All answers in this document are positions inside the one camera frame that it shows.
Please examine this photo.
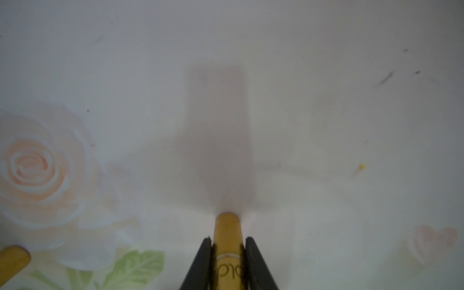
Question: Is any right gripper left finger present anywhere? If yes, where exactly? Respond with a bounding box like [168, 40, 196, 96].
[180, 237, 212, 290]

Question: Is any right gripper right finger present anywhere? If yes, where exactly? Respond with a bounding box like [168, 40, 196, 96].
[245, 237, 279, 290]

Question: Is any gold lipstick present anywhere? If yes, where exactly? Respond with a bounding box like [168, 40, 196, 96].
[213, 212, 245, 290]
[0, 245, 31, 286]

